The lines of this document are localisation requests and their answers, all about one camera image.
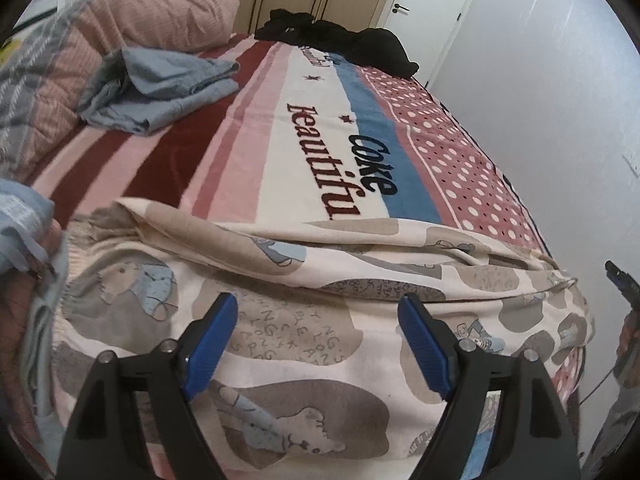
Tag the blue-grey crumpled garment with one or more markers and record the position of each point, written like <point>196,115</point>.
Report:
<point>155,90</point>

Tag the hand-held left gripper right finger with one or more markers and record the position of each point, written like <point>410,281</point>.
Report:
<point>425,347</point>

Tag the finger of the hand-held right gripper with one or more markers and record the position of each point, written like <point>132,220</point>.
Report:
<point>621,282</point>

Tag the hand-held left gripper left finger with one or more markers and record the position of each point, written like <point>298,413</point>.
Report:
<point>210,347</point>

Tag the pink folded garment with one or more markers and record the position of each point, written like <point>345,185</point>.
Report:
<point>15,325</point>

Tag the person's grey clothing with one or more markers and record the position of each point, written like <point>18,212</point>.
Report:
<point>612,435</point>

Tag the light blue folded garment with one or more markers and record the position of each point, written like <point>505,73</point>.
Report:
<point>20,220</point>

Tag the beige cartoon print pants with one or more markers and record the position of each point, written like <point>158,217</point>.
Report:
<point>310,340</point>

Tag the black clothes pile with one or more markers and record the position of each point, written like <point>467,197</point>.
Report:
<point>345,42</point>

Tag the pink striped quilt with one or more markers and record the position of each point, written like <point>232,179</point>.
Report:
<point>150,15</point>

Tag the person's right hand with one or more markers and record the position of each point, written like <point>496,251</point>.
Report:
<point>627,337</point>

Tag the striped printed blanket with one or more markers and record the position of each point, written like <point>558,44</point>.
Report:
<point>310,160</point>

